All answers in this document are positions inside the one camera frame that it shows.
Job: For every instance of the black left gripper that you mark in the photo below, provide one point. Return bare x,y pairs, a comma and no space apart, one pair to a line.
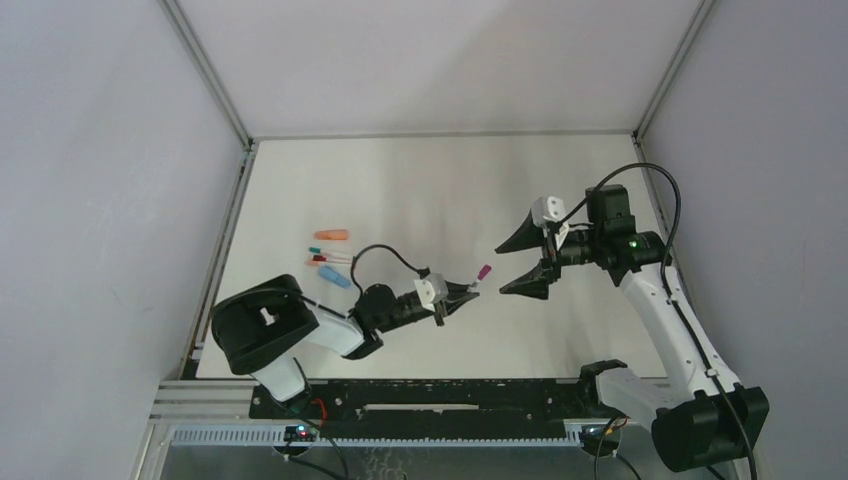
441,306

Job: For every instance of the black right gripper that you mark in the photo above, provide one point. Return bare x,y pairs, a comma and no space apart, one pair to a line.
549,253

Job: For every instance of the purple pen cap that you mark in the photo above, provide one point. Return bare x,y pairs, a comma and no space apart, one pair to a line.
483,272

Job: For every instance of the blue translucent highlighter pen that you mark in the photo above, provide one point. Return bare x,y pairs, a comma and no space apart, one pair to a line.
333,276

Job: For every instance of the orange translucent highlighter pen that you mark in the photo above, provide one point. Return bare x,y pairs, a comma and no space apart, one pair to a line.
332,235

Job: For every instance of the thin white red pen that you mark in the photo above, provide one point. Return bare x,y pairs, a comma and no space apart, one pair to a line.
317,258

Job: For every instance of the white marker green end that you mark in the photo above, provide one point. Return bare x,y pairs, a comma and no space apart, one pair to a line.
328,253

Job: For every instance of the white pen orange tip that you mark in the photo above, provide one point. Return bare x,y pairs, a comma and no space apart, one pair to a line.
331,263

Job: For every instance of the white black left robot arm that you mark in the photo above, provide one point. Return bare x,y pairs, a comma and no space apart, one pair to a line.
258,328

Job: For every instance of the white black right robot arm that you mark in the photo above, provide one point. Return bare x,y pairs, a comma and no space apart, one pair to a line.
705,416

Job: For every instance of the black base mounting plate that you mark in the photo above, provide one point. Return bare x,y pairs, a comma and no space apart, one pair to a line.
465,410

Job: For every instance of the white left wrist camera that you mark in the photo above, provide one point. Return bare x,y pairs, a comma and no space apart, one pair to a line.
431,290

